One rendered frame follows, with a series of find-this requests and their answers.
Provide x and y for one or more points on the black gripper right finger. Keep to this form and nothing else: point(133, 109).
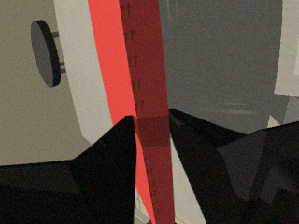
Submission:
point(227, 169)

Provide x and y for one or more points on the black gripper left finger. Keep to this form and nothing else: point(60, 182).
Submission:
point(97, 187)

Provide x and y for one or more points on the red panel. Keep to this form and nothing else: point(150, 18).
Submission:
point(130, 48)

